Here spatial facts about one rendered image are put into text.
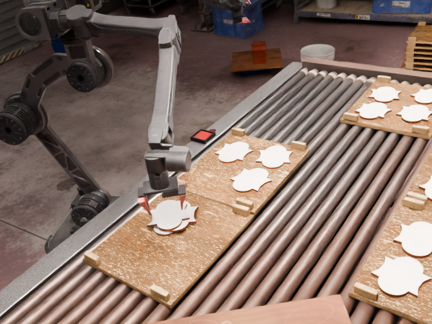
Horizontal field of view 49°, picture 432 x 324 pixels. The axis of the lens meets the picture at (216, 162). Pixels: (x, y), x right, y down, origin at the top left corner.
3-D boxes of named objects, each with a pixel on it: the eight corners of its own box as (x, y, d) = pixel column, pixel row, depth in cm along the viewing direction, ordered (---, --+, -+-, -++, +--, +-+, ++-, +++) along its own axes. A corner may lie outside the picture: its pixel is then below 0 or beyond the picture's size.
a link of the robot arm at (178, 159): (161, 143, 145) (152, 126, 137) (197, 143, 142) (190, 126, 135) (152, 177, 139) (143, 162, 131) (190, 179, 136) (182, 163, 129)
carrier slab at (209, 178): (170, 188, 171) (169, 185, 170) (231, 135, 198) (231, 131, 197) (254, 216, 152) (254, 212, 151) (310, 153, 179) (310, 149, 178)
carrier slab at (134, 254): (83, 262, 144) (81, 258, 143) (170, 189, 170) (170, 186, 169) (171, 309, 125) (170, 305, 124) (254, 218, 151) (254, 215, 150)
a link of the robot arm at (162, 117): (166, 52, 165) (157, 29, 156) (182, 50, 164) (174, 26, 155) (155, 158, 143) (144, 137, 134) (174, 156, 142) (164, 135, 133)
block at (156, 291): (150, 294, 128) (148, 287, 126) (155, 290, 129) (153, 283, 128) (167, 303, 125) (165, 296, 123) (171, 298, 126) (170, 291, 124)
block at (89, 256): (84, 260, 142) (81, 253, 141) (89, 256, 144) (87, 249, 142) (98, 267, 139) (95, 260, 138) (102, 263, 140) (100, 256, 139)
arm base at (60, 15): (62, 32, 185) (52, 0, 179) (80, 31, 183) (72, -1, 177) (51, 40, 178) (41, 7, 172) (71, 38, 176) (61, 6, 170)
